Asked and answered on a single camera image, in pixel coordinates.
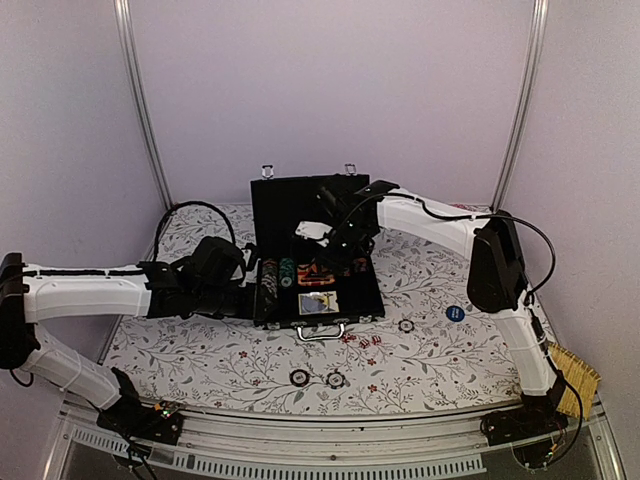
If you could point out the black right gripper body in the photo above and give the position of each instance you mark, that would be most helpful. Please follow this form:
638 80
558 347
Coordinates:
352 237

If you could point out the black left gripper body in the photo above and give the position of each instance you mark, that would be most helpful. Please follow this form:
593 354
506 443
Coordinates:
216 301

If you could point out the black poker set case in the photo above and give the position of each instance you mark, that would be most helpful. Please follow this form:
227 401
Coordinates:
279 205

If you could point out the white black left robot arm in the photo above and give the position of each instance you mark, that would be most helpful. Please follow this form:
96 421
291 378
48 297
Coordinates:
208 282

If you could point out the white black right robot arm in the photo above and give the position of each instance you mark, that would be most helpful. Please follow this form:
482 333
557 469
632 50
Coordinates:
497 284

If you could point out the multicolour poker chip stack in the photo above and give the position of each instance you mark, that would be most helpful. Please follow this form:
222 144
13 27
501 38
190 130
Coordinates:
269 280

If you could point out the green poker chip stack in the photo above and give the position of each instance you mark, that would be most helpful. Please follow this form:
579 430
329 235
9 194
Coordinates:
287 270

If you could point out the blue-backed playing card deck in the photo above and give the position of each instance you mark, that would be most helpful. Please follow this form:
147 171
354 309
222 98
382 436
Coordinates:
316 303

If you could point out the black white poker chip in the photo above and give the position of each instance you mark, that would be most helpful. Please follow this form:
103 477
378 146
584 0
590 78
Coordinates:
299 378
406 326

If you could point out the blue round blind button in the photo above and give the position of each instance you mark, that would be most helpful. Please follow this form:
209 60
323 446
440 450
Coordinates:
455 313

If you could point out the floral patterned table mat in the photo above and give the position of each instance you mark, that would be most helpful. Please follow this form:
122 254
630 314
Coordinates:
232 365

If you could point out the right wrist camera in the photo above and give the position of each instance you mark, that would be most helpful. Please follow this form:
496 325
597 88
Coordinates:
314 231

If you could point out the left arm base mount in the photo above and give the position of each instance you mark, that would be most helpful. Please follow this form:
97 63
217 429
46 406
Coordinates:
131 419

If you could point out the front aluminium rail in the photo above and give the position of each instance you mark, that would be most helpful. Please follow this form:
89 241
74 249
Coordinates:
234 445

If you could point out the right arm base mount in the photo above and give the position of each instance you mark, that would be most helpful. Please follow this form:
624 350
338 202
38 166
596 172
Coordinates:
536 436

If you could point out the right aluminium frame post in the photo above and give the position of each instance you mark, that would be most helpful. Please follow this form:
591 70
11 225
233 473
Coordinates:
532 59

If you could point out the aluminium frame post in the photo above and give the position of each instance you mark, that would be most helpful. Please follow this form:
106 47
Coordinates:
127 40
532 59

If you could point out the left aluminium frame post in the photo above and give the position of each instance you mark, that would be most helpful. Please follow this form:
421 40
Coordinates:
127 40

